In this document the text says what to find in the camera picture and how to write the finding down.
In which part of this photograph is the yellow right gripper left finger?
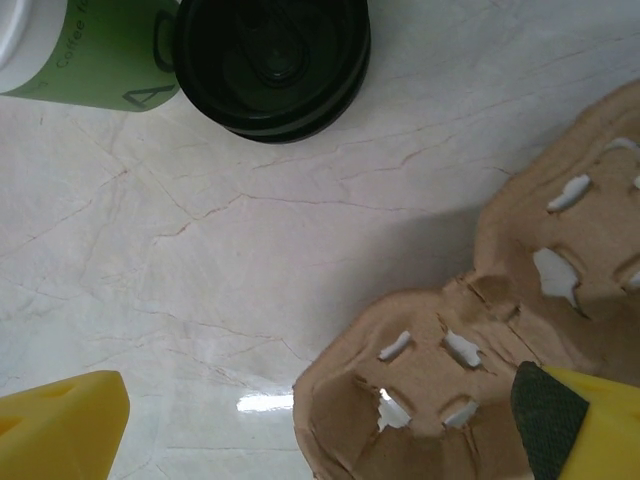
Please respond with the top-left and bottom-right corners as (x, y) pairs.
(0, 369), (132, 480)

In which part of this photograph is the brown pulp cup carrier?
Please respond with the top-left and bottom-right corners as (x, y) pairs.
(292, 77), (640, 480)

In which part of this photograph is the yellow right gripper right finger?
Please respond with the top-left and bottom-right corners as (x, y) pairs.
(510, 360), (640, 480)

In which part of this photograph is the green paper coffee cup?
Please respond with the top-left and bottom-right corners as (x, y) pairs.
(0, 0), (181, 115)

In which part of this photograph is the black plastic cup lid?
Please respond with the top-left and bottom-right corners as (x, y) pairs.
(174, 0), (372, 126)
(189, 99), (371, 145)

